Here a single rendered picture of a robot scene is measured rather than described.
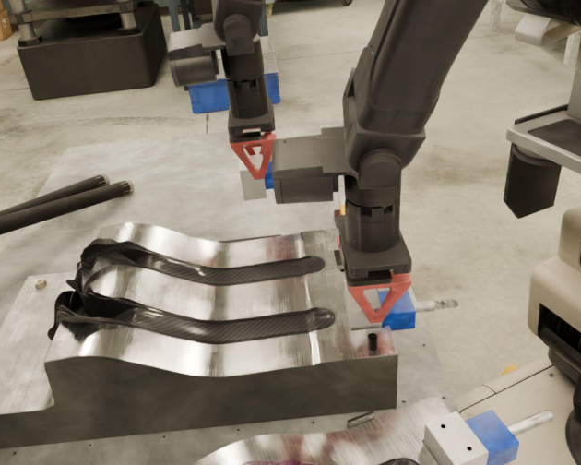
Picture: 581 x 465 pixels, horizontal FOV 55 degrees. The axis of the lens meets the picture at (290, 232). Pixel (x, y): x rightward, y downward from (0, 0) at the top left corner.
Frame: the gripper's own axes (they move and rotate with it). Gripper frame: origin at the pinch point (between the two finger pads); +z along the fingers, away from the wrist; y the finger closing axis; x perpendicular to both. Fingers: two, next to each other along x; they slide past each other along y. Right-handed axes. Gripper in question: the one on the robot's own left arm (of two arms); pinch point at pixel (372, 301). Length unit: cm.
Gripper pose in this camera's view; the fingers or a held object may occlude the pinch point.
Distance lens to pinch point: 66.2
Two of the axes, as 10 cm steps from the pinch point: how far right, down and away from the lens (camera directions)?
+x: 10.0, -1.0, 0.0
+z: 0.8, 8.3, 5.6
